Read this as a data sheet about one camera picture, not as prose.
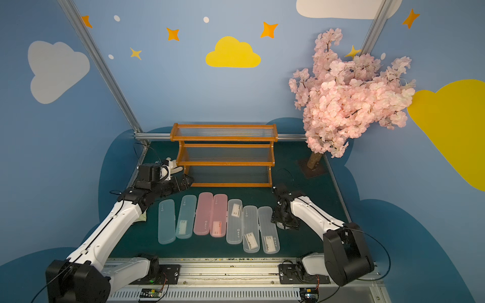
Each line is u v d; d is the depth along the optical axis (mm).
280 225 826
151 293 718
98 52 808
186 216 885
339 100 574
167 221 868
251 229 860
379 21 721
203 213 907
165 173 673
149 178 605
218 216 916
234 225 880
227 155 988
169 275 762
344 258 419
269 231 861
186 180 726
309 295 728
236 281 740
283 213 735
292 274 748
